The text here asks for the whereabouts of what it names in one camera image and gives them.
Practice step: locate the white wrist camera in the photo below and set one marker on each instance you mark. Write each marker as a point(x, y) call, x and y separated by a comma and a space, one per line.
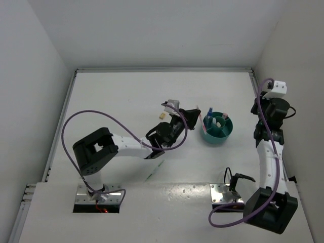
point(171, 106)
point(278, 90)

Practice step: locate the teal round divided container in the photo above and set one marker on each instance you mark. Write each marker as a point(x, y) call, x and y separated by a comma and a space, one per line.
point(217, 135)

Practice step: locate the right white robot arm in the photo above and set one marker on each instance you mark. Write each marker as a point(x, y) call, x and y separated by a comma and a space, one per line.
point(271, 194)

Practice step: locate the metal base plate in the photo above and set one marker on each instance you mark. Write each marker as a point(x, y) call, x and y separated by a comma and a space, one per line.
point(220, 194)
point(112, 195)

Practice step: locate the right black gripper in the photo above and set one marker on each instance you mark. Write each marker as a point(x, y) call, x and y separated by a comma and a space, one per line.
point(253, 110)

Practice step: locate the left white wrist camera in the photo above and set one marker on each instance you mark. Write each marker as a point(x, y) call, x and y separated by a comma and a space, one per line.
point(171, 106)

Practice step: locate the small yellow eraser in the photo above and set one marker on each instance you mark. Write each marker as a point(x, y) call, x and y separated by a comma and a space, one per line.
point(162, 116)

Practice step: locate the pink pen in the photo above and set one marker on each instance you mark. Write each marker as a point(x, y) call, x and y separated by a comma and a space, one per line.
point(202, 121)

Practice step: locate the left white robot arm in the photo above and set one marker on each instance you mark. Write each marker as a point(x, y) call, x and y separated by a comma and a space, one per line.
point(95, 150)

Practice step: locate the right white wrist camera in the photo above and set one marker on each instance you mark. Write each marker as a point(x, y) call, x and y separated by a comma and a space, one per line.
point(278, 90)

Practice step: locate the blue correction tape pen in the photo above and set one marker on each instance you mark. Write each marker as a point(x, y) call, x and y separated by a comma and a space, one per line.
point(209, 117)

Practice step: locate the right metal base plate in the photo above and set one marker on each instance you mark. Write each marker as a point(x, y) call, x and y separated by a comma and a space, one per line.
point(220, 194)

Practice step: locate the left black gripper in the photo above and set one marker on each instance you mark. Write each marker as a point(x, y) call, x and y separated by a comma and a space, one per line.
point(192, 116)

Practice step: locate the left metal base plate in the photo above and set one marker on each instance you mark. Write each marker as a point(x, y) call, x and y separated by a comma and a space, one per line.
point(112, 195)

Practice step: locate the green pen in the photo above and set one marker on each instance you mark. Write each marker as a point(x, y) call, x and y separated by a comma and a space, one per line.
point(154, 170)

